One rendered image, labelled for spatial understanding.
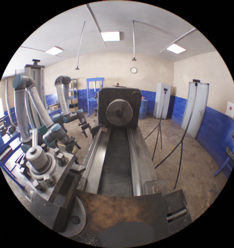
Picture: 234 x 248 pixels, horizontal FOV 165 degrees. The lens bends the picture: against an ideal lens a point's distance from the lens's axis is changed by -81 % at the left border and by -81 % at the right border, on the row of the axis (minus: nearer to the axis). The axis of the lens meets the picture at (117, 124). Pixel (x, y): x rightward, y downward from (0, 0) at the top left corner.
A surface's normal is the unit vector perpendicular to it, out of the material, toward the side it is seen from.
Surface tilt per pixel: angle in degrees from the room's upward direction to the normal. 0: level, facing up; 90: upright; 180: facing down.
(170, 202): 0
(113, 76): 90
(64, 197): 0
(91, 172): 0
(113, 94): 90
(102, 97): 90
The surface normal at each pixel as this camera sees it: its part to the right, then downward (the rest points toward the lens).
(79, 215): 0.03, -0.91
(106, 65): -0.04, 0.42
